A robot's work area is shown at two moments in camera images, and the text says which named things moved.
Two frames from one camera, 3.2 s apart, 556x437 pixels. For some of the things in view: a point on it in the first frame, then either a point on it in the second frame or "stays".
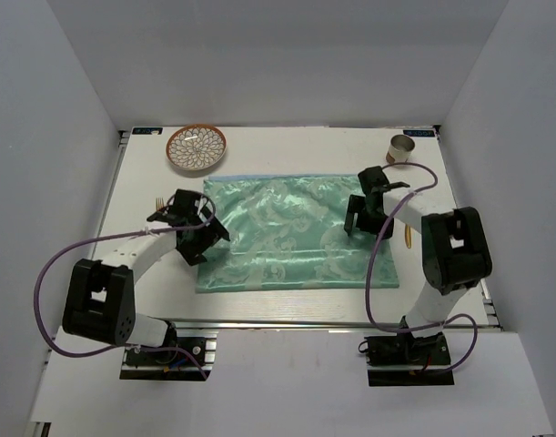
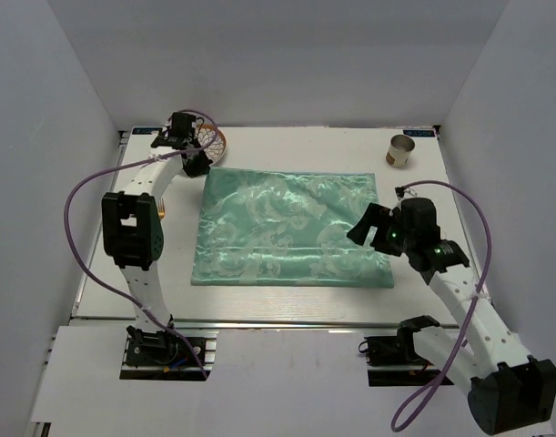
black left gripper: (190, 251) → (202, 167)
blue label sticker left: (146, 130) stays
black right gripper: (355, 206) → (379, 217)
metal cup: (401, 147) stays
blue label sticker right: (419, 133) stays
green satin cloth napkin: (288, 232) stays
